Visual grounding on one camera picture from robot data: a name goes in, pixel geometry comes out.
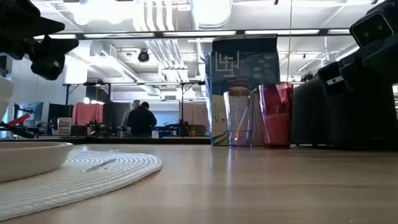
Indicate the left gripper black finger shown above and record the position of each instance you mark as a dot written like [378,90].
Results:
[49,59]
[46,27]

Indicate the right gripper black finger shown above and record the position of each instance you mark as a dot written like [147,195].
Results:
[351,67]
[331,77]

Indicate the black toaster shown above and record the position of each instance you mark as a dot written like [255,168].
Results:
[342,124]

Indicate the pink faceted tumbler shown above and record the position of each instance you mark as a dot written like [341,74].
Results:
[276,130]

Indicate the blue cereal box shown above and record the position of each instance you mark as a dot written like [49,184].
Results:
[242,62]

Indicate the beige shallow plate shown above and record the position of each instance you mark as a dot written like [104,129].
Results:
[31,158]

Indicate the white woven round placemat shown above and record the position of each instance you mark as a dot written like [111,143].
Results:
[93,174]

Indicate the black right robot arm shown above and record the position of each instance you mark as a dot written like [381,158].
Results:
[388,6]

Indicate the black computer monitor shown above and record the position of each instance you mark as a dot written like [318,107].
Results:
[31,111]

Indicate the orange cloth partition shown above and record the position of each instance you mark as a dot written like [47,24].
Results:
[87,113]

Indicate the printed poster sign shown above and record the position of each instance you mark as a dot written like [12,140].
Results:
[64,126]

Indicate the black ceiling spotlight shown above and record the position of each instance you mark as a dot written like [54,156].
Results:
[143,56]

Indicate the person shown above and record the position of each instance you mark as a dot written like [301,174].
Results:
[126,119]
[141,121]

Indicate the black overhead light beam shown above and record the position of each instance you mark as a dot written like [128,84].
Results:
[239,31]

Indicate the clear plastic cup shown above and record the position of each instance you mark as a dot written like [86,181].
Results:
[231,109]

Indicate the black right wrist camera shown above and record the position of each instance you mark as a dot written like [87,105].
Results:
[371,29]

